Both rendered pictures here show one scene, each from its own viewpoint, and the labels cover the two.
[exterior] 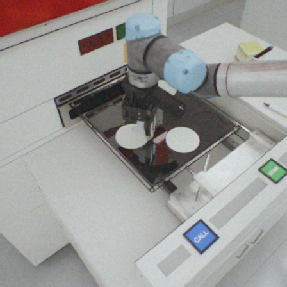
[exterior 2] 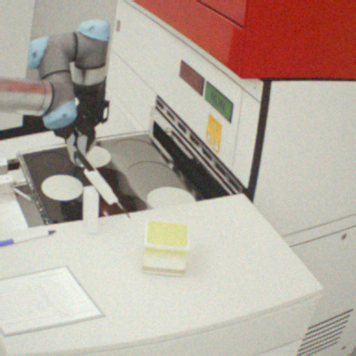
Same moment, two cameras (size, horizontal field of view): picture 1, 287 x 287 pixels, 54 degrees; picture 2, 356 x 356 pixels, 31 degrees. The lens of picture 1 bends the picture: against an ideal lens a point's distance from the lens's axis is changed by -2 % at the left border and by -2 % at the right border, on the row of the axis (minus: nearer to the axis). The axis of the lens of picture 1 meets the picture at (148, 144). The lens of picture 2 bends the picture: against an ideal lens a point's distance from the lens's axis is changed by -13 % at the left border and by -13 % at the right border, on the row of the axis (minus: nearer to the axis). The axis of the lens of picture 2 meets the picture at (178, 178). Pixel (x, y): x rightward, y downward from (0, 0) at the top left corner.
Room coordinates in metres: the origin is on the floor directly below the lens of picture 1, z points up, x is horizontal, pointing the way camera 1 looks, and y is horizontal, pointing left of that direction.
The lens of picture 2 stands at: (1.04, -1.31, 1.74)
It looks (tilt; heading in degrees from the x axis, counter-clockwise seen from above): 31 degrees down; 101
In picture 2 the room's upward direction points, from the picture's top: 7 degrees clockwise
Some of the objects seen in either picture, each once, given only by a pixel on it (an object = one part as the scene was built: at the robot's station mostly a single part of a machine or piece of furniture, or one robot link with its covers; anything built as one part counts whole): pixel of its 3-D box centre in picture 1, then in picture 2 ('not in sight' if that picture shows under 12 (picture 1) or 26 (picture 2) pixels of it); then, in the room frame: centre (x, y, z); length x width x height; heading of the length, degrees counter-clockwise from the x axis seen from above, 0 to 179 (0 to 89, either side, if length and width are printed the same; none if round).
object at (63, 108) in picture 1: (116, 90); (189, 165); (0.79, 0.11, 0.89); 0.44 x 0.02 x 0.10; 129
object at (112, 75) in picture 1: (114, 73); (195, 140); (0.79, 0.12, 0.96); 0.44 x 0.01 x 0.02; 129
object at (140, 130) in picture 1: (141, 131); (77, 143); (0.54, 0.02, 0.95); 0.06 x 0.03 x 0.09; 76
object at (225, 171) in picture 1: (224, 176); (6, 213); (0.44, -0.22, 0.87); 0.36 x 0.08 x 0.03; 129
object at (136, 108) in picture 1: (141, 98); (87, 103); (0.56, 0.02, 1.05); 0.09 x 0.08 x 0.12; 76
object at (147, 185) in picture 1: (113, 148); (80, 143); (0.52, 0.10, 0.90); 0.37 x 0.01 x 0.01; 39
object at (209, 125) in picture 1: (159, 120); (105, 181); (0.64, -0.03, 0.90); 0.34 x 0.34 x 0.01; 39
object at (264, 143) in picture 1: (262, 141); not in sight; (0.55, -0.34, 0.89); 0.08 x 0.03 x 0.03; 39
